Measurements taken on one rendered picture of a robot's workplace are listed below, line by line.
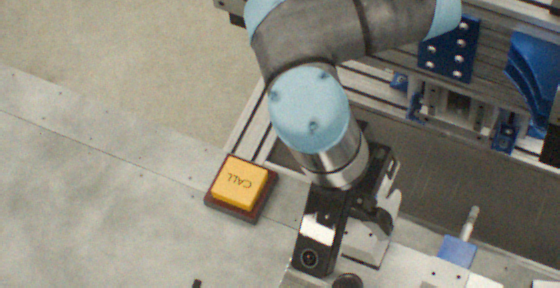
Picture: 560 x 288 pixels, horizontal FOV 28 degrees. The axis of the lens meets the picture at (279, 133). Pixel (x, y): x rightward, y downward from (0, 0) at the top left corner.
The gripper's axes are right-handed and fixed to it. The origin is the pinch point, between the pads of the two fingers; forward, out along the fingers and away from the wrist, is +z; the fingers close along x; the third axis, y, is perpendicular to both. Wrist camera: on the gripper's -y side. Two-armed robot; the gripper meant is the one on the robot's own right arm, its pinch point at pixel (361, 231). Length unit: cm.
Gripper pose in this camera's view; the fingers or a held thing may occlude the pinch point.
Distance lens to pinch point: 140.3
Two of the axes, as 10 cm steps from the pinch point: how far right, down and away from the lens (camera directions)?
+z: 2.5, 3.9, 8.9
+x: -8.8, -2.9, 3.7
